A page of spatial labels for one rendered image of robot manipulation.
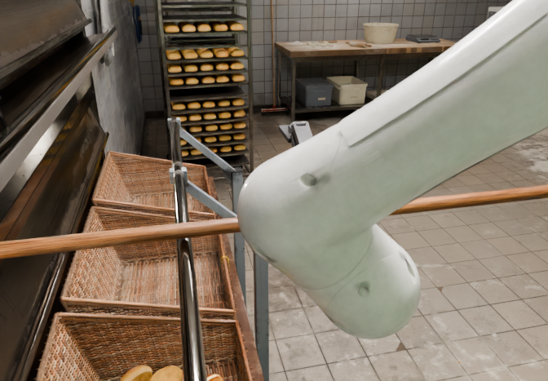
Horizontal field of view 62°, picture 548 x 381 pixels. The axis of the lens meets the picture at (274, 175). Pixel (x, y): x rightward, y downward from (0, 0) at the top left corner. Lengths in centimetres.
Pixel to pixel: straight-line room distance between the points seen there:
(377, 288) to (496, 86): 21
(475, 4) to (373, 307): 666
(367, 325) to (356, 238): 10
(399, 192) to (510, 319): 243
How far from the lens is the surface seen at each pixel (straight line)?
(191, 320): 71
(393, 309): 47
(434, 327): 258
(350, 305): 46
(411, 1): 654
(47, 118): 90
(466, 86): 37
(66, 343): 134
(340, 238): 40
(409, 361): 237
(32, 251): 92
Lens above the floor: 164
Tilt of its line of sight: 23 degrees down
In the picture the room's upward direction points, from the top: straight up
